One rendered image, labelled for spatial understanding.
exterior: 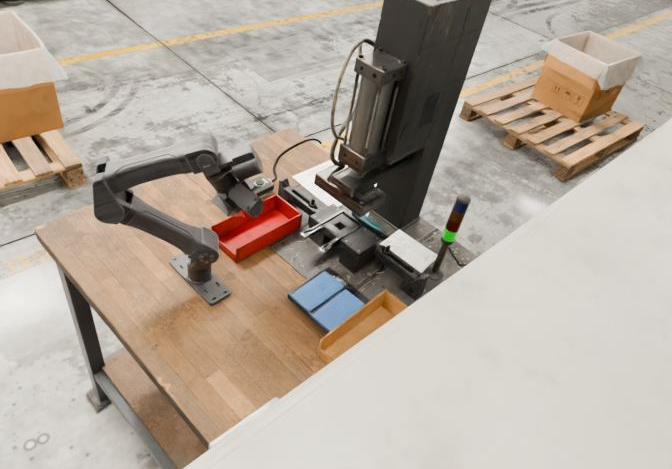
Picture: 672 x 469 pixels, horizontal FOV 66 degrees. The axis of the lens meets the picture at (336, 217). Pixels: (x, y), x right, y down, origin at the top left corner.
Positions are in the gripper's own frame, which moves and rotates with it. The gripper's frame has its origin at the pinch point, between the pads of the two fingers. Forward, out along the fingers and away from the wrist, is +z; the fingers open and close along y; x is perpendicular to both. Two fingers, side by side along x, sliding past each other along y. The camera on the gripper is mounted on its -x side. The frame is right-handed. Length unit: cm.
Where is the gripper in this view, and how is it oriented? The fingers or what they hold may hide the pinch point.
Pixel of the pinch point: (246, 209)
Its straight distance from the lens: 137.7
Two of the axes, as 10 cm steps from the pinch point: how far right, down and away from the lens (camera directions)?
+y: 6.5, -7.3, 2.1
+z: 2.1, 4.5, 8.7
